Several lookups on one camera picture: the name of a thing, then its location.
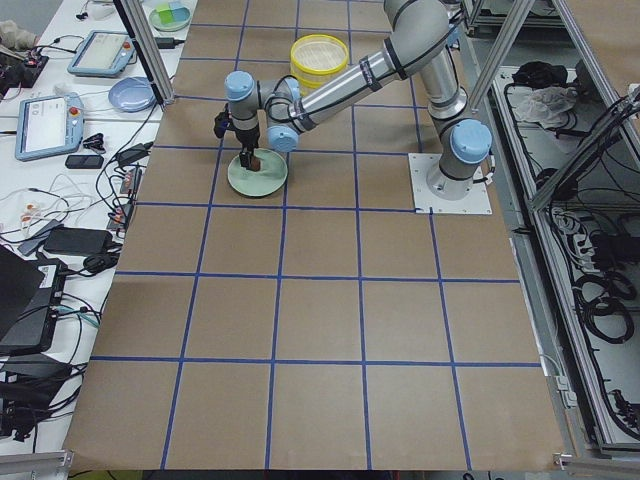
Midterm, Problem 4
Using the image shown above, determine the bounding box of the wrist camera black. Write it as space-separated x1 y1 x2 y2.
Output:
213 110 232 139

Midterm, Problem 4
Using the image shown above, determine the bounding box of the aluminium frame post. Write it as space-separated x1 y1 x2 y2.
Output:
114 0 174 109

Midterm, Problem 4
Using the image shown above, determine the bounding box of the green sponge block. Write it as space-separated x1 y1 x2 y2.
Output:
154 4 173 25

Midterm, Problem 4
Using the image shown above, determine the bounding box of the blue sponge block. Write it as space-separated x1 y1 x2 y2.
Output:
168 1 189 22

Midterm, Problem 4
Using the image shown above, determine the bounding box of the pale green plate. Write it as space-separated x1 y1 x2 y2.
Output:
227 148 288 197

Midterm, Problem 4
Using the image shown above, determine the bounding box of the near blue teach pendant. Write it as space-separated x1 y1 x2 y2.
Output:
15 93 84 162

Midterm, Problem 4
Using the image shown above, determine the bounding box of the blue teach pendant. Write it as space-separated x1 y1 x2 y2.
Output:
67 30 135 78
15 93 84 162

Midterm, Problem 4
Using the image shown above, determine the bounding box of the far blue teach pendant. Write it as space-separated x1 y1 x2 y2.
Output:
67 30 135 78

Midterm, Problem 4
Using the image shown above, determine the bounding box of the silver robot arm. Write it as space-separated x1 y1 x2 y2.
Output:
213 1 492 201

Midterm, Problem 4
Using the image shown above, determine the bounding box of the black laptop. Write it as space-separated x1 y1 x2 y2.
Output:
1 247 67 356

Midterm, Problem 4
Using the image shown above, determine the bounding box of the black phone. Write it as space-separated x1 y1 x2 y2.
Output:
65 154 104 170

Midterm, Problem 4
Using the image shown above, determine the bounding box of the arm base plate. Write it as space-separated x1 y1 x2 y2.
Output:
408 153 492 215

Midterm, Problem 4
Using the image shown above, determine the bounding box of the blue plate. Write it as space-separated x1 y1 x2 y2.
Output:
108 77 156 113

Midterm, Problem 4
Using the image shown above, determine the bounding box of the yellow bamboo steamer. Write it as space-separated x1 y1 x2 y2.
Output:
290 34 349 76
291 70 341 96

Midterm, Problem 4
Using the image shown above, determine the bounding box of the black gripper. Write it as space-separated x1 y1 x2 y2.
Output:
235 127 260 169

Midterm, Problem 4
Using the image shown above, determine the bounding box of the black power adapter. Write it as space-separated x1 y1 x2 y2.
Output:
43 227 112 256

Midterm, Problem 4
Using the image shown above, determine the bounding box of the crumpled white cloth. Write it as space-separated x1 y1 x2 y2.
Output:
514 86 578 129

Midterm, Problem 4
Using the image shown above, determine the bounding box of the green glass bowl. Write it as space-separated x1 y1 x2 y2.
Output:
149 1 192 32

